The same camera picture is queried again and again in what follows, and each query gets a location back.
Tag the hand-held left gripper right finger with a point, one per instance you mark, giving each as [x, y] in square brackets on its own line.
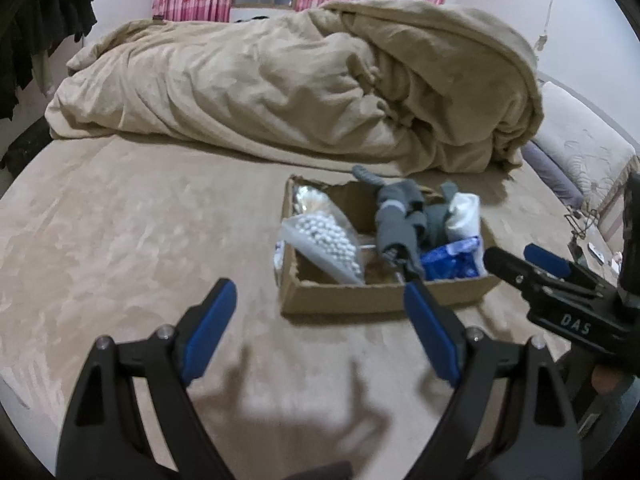
[432, 332]

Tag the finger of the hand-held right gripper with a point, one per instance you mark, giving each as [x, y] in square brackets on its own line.
[547, 257]
[520, 272]

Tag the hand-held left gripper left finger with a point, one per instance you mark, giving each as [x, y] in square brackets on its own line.
[210, 330]

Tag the blue plastic packet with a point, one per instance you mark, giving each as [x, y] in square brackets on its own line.
[450, 260]

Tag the white cloth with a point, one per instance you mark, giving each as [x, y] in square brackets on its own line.
[465, 215]

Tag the brown cardboard box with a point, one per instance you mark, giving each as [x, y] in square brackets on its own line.
[350, 300]

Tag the grey knitted glove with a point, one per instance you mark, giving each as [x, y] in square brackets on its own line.
[395, 220]
[437, 220]

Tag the clear bag of white beads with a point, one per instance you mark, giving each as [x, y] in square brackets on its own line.
[325, 240]

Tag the clear bag of small trinkets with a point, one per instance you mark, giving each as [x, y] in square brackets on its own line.
[310, 200]

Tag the white remote control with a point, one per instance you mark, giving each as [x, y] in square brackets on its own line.
[596, 252]

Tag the grey blue pillow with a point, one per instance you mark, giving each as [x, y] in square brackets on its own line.
[555, 175]

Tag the pink striped cushion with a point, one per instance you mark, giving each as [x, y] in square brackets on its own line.
[615, 200]

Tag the white embroidered pillow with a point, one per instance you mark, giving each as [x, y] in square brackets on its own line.
[585, 140]

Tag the bed with beige sheet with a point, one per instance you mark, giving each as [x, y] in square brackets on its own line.
[125, 235]

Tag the grey headboard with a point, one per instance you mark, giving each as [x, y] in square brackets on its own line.
[590, 102]

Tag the beige fleece duvet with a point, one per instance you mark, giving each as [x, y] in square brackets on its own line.
[250, 85]

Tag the dark suitcase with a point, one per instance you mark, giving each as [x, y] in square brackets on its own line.
[25, 145]

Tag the hanging beige garment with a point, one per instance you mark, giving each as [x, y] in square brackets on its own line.
[42, 72]

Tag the dark cloth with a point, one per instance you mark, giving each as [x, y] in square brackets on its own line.
[252, 19]

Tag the hanging black clothes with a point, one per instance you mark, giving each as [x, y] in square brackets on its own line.
[40, 15]

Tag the black frame glasses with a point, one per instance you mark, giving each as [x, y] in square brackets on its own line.
[582, 222]

